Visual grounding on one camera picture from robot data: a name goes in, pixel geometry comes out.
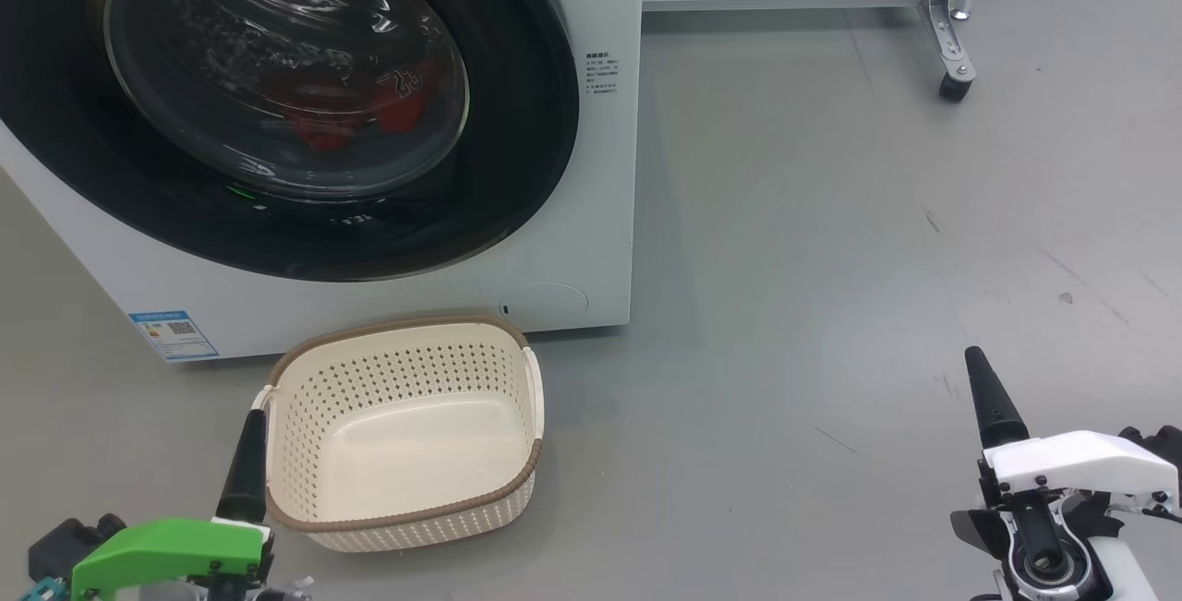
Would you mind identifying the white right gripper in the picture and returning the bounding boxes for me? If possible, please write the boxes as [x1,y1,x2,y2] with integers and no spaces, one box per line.
[951,346,1181,551]

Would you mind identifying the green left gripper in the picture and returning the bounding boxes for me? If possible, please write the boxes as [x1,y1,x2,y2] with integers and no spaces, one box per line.
[69,409,278,601]

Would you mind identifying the red garment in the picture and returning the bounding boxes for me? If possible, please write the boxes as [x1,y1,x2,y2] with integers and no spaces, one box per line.
[263,61,435,156]

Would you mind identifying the round black glass washer door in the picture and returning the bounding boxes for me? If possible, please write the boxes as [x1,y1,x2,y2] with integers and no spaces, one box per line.
[0,0,581,283]

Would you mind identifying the cream basket with brown rim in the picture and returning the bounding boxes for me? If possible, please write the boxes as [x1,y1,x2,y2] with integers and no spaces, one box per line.
[249,315,546,553]

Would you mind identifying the white front-load washing machine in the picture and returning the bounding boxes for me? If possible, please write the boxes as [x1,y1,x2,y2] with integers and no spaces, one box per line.
[0,0,645,363]

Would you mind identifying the blue energy label sticker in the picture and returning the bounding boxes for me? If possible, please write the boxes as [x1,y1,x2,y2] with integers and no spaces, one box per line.
[127,310,221,362]

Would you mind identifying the round white filter cover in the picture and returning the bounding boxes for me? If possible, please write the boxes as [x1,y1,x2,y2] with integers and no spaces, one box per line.
[499,282,589,318]

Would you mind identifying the small text sticker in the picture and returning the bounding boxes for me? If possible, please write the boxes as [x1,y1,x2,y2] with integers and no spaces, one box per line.
[585,52,620,96]

